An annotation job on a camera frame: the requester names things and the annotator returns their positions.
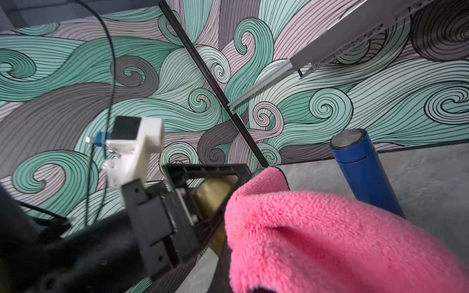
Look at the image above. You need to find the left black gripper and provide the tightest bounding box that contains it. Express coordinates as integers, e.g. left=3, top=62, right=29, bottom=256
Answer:
left=120, top=164, right=252, bottom=293

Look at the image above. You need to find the pink microfiber cloth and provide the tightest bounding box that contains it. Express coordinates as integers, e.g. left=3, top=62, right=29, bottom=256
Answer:
left=225, top=168, right=469, bottom=293

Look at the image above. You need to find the gold thermos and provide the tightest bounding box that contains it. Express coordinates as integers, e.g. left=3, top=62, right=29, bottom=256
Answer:
left=195, top=175, right=238, bottom=257

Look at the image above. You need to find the blue thermos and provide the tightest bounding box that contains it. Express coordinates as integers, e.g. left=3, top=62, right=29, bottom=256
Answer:
left=330, top=129, right=405, bottom=218

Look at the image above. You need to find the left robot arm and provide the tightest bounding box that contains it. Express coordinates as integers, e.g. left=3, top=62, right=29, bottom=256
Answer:
left=1, top=164, right=252, bottom=293

